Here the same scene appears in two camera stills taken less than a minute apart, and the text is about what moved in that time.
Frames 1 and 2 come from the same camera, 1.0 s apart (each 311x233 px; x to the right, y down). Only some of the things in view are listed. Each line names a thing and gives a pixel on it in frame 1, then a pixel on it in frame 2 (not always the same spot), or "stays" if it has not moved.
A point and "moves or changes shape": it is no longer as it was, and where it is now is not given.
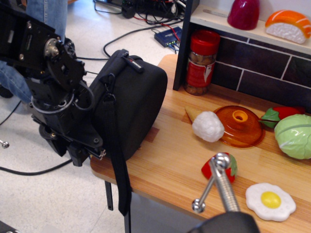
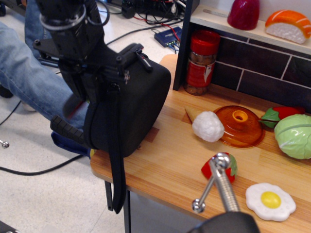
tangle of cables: x=154 y=13 stays
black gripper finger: x=79 y=154 -> x=82 y=76
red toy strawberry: x=232 y=169 stays
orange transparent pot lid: x=243 y=128 stays
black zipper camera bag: x=130 y=95 moves or changes shape
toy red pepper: x=273 y=115 stays
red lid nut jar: x=204 y=46 stays
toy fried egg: x=270 y=202 stays
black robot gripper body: x=63 y=116 -> x=78 y=41
